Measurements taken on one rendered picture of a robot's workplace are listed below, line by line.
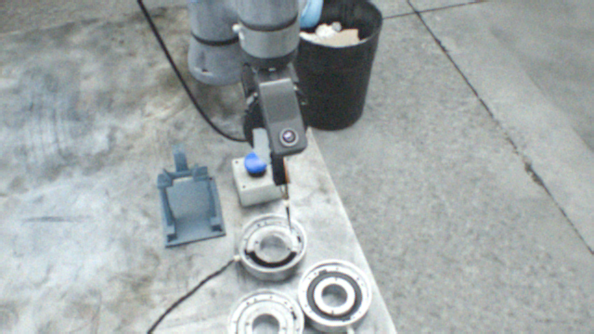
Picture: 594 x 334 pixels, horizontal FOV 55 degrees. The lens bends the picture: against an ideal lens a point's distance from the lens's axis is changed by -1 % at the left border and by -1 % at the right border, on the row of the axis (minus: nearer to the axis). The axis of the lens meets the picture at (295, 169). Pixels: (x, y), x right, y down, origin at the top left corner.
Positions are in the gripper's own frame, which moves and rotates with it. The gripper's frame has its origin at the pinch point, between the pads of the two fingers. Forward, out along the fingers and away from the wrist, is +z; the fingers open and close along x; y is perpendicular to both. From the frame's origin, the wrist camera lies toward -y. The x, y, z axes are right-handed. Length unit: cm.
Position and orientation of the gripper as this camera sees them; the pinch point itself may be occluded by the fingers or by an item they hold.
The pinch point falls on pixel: (277, 160)
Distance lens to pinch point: 85.9
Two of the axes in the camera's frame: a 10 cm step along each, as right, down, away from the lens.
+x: -9.7, 1.9, -1.5
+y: -2.4, -7.4, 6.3
